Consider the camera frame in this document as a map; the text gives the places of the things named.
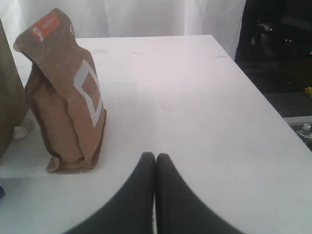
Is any crumpled white paper ball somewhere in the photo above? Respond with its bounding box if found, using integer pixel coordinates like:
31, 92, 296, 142
12, 126, 28, 139

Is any yellow object in background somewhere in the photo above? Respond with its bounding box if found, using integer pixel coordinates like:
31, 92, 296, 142
305, 86, 312, 98

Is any white backdrop curtain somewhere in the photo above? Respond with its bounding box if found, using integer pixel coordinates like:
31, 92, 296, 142
0, 0, 248, 60

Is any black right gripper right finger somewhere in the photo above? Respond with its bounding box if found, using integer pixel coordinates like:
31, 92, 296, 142
155, 153, 242, 234

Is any large brown paper shopping bag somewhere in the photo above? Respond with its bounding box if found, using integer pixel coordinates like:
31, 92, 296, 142
0, 24, 29, 156

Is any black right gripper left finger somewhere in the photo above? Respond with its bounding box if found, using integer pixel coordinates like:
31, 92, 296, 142
67, 152, 156, 234

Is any clear water bottle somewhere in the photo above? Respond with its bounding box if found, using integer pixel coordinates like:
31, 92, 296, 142
296, 123, 312, 144

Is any brown snack pouch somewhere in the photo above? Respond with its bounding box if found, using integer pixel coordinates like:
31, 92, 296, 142
13, 8, 107, 173

